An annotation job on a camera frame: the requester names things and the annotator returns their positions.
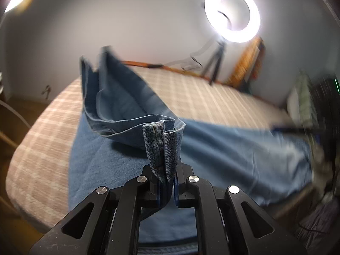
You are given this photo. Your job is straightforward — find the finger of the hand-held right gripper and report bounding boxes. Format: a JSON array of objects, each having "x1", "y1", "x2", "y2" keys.
[{"x1": 271, "y1": 123, "x2": 323, "y2": 136}]

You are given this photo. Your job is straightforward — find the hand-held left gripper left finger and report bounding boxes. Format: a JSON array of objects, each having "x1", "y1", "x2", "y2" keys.
[{"x1": 29, "y1": 165, "x2": 170, "y2": 255}]

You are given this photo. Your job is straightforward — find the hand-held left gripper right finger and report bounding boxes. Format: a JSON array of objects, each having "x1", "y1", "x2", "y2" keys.
[{"x1": 173, "y1": 163, "x2": 308, "y2": 255}]

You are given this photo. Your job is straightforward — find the blue denim pants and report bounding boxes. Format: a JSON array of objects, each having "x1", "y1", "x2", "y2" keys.
[{"x1": 68, "y1": 46, "x2": 314, "y2": 247}]

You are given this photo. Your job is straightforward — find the green striped white pillow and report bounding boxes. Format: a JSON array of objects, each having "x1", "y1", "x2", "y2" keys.
[{"x1": 287, "y1": 73, "x2": 319, "y2": 128}]

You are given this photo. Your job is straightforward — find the wooden framed object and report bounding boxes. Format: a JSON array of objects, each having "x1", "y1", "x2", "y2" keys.
[{"x1": 227, "y1": 37, "x2": 266, "y2": 88}]

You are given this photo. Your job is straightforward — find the dark cloth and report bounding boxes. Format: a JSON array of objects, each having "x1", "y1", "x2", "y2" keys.
[{"x1": 296, "y1": 199, "x2": 340, "y2": 255}]

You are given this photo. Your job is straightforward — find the orange wooden bed edge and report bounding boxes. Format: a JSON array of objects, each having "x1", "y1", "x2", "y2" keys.
[{"x1": 121, "y1": 60, "x2": 213, "y2": 80}]

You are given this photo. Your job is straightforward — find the black phone holder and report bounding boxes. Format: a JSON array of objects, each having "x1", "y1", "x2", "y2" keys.
[{"x1": 216, "y1": 10, "x2": 233, "y2": 31}]

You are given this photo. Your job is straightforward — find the black ring light tripod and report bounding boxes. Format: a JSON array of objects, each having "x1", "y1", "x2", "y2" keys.
[{"x1": 203, "y1": 41, "x2": 226, "y2": 85}]

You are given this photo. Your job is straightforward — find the black power cable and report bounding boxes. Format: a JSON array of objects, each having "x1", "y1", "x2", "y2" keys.
[{"x1": 149, "y1": 39, "x2": 216, "y2": 72}]

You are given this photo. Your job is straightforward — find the round ring light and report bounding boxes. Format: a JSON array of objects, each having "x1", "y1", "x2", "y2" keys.
[{"x1": 204, "y1": 0, "x2": 261, "y2": 43}]

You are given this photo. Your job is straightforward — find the white cable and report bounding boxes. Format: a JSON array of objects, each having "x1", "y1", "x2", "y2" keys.
[{"x1": 0, "y1": 101, "x2": 31, "y2": 129}]

